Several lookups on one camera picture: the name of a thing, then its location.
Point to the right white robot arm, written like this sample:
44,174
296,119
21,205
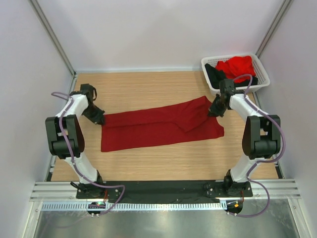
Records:
261,138

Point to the aluminium front frame rail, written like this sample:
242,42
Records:
58,191

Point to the aluminium corner post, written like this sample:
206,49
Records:
283,9
51,34

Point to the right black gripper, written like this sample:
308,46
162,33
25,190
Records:
213,111

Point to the bright red shirt in basket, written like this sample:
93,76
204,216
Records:
234,67

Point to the white plastic basket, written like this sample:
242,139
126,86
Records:
261,74

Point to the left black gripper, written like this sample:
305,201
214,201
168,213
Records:
99,119

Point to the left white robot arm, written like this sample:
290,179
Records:
66,140

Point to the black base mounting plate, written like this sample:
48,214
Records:
165,192

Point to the white slotted cable duct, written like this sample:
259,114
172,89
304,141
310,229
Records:
90,206

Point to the black shirt in basket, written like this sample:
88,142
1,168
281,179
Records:
216,77

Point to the right aluminium corner post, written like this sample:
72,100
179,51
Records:
283,9

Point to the left aluminium corner post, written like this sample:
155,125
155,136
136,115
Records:
51,34

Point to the dark red t-shirt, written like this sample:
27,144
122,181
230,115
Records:
184,122

